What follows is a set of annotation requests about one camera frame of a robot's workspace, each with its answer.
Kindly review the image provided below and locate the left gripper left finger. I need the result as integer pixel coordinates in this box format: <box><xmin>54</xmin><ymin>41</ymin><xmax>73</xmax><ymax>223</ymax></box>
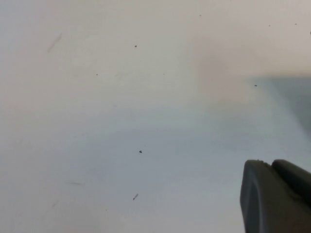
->
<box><xmin>240</xmin><ymin>159</ymin><xmax>311</xmax><ymax>233</ymax></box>

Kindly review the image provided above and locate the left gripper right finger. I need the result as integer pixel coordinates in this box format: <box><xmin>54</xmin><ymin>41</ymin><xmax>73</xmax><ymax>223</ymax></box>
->
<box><xmin>271</xmin><ymin>159</ymin><xmax>311</xmax><ymax>198</ymax></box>

